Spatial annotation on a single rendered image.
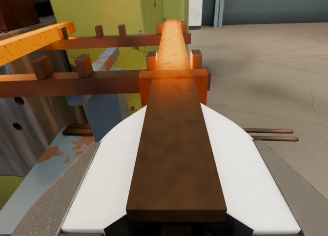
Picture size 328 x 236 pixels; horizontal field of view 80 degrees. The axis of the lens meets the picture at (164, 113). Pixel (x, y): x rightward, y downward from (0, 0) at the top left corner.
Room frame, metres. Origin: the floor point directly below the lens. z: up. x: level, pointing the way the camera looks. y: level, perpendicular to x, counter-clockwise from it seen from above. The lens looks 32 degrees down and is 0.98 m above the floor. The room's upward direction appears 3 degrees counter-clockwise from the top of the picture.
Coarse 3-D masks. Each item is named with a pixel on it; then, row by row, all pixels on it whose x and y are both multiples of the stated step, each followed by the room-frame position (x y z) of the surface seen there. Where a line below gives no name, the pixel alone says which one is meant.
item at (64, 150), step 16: (64, 128) 0.46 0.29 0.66; (64, 144) 0.39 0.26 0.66; (80, 144) 0.39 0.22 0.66; (48, 160) 0.34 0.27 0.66; (64, 160) 0.33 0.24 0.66; (32, 176) 0.29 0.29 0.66; (48, 176) 0.29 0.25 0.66; (16, 192) 0.25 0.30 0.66; (32, 192) 0.25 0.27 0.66; (16, 208) 0.22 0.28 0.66; (0, 224) 0.19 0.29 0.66; (16, 224) 0.19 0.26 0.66
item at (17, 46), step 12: (60, 24) 0.45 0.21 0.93; (72, 24) 0.49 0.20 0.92; (24, 36) 0.34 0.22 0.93; (36, 36) 0.35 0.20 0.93; (48, 36) 0.38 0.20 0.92; (0, 48) 0.27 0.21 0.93; (12, 48) 0.29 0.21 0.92; (24, 48) 0.31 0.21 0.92; (36, 48) 0.34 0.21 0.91; (0, 60) 0.26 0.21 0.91; (12, 60) 0.28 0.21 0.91
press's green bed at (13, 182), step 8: (0, 176) 0.47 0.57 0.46; (8, 176) 0.47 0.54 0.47; (16, 176) 0.47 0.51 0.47; (0, 184) 0.48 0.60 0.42; (8, 184) 0.47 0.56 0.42; (16, 184) 0.47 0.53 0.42; (0, 192) 0.48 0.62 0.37; (8, 192) 0.47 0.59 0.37; (0, 200) 0.48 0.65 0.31; (0, 208) 0.49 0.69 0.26
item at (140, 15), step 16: (64, 0) 0.62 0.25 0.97; (80, 0) 0.62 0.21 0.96; (96, 0) 0.61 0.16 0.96; (112, 0) 0.60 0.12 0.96; (128, 0) 0.60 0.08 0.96; (144, 0) 0.64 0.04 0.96; (160, 0) 0.94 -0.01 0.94; (64, 16) 0.63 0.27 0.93; (80, 16) 0.62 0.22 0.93; (96, 16) 0.61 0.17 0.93; (112, 16) 0.60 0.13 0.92; (128, 16) 0.60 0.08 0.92; (144, 16) 0.62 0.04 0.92; (160, 16) 0.92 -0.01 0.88; (80, 32) 0.62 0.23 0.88; (112, 32) 0.61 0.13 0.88; (128, 32) 0.60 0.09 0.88; (144, 32) 0.60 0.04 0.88; (96, 48) 0.62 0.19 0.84; (128, 48) 0.60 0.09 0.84; (144, 48) 0.60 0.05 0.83; (128, 64) 0.60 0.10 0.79; (144, 64) 0.59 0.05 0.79; (128, 96) 0.60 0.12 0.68
